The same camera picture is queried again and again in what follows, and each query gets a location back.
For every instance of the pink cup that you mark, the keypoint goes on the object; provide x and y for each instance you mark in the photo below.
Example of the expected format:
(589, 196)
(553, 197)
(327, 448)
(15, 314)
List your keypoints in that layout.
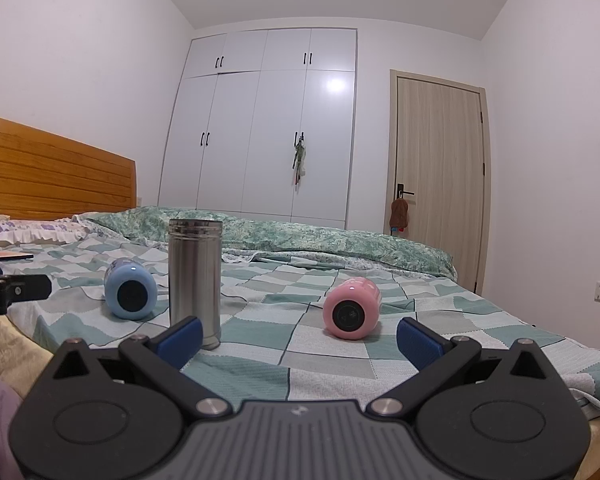
(355, 291)

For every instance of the white wardrobe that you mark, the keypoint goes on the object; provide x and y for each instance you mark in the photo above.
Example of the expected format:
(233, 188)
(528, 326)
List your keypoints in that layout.
(260, 135)

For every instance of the hanging green ornament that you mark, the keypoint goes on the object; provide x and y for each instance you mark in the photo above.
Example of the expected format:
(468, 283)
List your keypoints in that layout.
(299, 160)

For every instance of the purple floral pillow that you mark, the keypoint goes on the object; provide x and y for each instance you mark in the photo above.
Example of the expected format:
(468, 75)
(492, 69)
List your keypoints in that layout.
(35, 232)

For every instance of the green floral quilt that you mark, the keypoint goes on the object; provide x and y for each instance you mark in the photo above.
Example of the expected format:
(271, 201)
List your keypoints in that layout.
(305, 240)

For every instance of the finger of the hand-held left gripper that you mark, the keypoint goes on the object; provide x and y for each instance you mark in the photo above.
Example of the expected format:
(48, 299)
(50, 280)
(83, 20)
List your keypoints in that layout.
(27, 289)

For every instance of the wooden headboard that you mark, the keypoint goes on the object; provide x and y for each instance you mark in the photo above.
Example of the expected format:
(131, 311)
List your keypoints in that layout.
(45, 175)

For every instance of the yellow blanket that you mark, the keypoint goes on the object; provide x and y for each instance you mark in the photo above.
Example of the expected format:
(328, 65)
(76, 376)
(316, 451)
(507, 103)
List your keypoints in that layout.
(10, 345)

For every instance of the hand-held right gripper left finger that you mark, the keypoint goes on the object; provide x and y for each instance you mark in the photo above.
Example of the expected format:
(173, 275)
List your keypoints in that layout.
(182, 342)

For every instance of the brown hanging pouch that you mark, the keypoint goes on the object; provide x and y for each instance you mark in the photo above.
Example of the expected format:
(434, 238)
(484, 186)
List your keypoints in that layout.
(399, 215)

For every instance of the light wooden door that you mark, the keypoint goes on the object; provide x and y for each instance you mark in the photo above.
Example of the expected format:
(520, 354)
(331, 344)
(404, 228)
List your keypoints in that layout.
(440, 160)

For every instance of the green checkered bed sheet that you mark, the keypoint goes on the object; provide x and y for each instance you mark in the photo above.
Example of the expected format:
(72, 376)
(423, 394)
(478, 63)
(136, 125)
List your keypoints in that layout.
(280, 310)

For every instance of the dark tablet with orange edge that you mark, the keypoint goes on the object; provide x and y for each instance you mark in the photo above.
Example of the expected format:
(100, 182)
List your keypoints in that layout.
(5, 256)

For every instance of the stainless steel cup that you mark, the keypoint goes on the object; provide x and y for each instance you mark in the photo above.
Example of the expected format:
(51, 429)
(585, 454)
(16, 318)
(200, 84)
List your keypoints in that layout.
(195, 280)

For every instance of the blue cup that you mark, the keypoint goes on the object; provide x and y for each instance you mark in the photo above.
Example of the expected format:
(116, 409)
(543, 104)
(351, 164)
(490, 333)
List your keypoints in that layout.
(125, 272)

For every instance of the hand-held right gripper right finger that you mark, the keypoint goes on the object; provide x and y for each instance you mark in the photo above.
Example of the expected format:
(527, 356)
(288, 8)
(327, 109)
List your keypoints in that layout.
(417, 344)

